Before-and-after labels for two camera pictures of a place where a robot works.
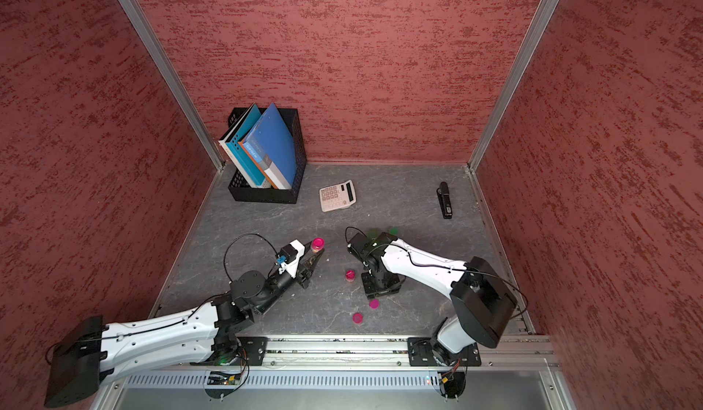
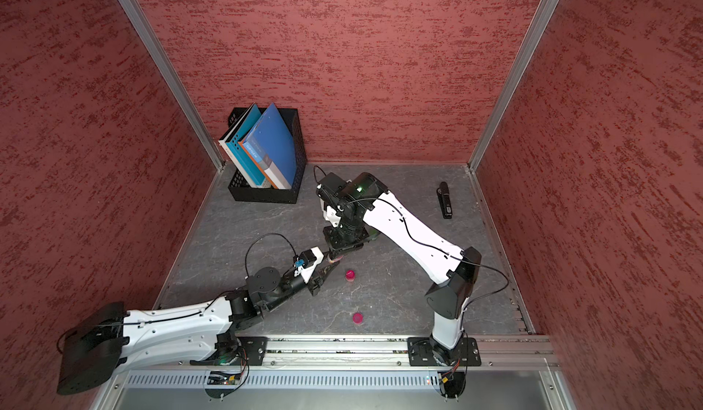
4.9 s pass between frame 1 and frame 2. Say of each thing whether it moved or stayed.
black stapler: stayed
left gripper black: moved
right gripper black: moved
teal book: stayed
